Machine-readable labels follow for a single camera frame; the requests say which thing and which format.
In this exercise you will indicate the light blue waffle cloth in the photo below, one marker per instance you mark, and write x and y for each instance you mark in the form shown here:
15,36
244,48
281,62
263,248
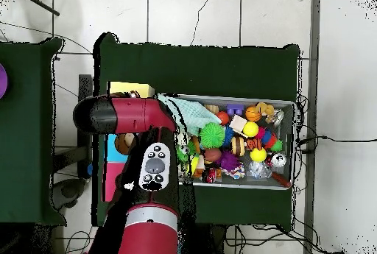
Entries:
194,115

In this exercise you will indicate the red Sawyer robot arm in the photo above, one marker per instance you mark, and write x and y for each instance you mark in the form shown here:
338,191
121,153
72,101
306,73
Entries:
132,115

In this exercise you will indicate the wooden box with three holes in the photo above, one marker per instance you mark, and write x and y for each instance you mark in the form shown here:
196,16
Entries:
141,89

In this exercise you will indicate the shallow metal mesh bin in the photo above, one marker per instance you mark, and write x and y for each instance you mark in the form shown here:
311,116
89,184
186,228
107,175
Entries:
250,98

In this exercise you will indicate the dark green table cloth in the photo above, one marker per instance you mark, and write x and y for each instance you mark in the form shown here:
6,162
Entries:
191,68
26,133

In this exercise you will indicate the large green spiky ball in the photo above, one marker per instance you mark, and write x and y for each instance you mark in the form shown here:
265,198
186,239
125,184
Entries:
212,135

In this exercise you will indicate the red orange rubber ball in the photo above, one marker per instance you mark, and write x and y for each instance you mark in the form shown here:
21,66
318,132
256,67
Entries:
223,117

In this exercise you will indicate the yellow toy banana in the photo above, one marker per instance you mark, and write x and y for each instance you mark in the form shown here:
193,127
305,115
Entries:
193,165

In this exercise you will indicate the wooden cube block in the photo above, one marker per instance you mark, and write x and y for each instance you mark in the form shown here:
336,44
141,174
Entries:
238,123

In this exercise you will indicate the wooden toy burger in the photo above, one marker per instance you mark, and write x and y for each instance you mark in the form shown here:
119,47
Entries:
238,146

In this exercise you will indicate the purple rubber toy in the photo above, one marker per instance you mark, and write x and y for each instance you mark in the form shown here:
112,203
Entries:
229,162

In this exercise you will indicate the grey round base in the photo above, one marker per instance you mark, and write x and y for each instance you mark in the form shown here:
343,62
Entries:
67,192

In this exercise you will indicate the yellow ball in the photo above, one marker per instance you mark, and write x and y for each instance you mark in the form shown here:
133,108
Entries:
251,128

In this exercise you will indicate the dark rod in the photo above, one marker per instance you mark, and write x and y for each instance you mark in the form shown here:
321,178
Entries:
44,8

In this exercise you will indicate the orange plush toy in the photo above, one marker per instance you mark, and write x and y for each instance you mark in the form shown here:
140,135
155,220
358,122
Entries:
265,108

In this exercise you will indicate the purple round disc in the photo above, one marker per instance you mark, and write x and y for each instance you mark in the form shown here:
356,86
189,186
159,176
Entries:
3,81

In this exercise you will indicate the black post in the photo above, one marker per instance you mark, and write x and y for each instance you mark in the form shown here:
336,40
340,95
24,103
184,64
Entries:
85,86

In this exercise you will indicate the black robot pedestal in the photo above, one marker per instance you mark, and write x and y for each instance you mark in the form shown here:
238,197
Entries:
203,242

